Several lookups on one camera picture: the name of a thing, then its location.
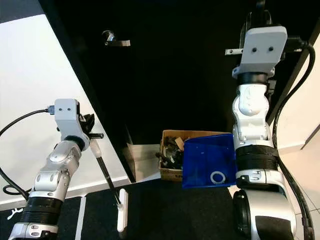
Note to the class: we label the small broom with white brush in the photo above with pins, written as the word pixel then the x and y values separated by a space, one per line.
pixel 123 212

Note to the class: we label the blue plastic dustpan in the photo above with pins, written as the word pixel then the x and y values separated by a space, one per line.
pixel 205 155

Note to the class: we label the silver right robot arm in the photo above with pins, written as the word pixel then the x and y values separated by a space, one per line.
pixel 255 140

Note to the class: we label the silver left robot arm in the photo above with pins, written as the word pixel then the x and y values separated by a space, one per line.
pixel 52 180

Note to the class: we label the black floor mat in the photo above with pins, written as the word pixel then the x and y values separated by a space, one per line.
pixel 170 215

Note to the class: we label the black door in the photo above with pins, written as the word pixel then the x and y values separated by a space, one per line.
pixel 180 75

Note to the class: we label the cardboard box with junk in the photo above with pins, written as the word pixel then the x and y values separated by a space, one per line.
pixel 170 167

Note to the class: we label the white tape strip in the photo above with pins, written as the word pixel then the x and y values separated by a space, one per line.
pixel 81 220

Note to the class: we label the small white hook piece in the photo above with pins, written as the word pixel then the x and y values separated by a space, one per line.
pixel 15 214

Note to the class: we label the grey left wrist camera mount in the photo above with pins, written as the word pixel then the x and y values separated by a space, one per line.
pixel 67 116

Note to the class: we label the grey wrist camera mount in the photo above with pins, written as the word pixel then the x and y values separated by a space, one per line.
pixel 67 116
pixel 260 50

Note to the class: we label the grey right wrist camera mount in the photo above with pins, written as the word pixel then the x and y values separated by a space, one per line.
pixel 260 50

